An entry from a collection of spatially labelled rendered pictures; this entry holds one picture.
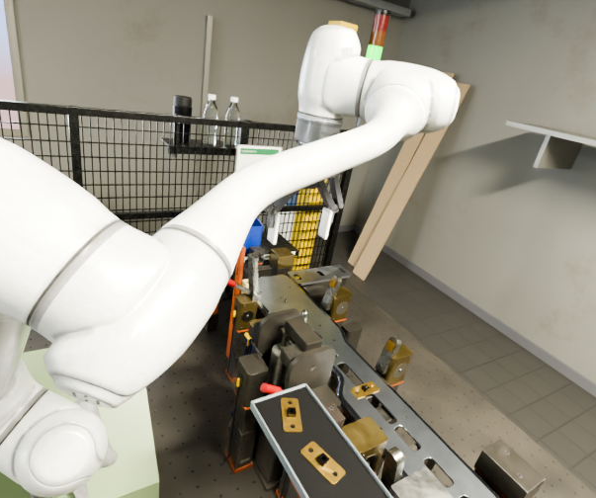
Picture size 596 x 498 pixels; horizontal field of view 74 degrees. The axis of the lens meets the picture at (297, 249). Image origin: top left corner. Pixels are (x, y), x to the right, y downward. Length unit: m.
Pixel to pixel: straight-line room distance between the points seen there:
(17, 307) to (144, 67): 3.30
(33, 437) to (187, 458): 0.56
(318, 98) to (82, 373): 0.59
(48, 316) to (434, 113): 0.62
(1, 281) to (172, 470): 1.02
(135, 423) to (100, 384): 0.80
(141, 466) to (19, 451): 0.36
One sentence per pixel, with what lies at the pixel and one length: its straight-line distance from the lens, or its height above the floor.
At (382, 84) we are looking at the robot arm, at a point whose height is 1.80.
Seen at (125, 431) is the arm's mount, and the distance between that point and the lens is 1.19.
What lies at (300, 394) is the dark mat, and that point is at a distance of 0.92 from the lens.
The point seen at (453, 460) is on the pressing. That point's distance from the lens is 1.16.
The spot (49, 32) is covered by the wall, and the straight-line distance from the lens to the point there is 3.58.
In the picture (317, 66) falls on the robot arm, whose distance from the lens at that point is 0.77.
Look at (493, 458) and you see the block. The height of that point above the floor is 1.03.
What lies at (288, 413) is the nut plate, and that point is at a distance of 0.86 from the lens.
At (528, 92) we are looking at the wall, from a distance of 3.81.
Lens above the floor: 1.81
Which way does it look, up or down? 25 degrees down
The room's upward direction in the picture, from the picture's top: 11 degrees clockwise
